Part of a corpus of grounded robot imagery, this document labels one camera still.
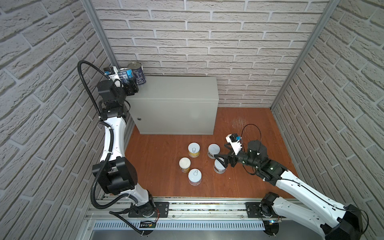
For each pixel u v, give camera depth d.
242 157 0.63
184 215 0.73
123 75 0.67
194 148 0.90
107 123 0.50
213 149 0.90
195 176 0.80
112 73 0.59
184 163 0.83
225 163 0.64
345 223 0.39
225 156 0.62
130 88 0.66
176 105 0.98
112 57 0.89
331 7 0.69
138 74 0.78
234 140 0.62
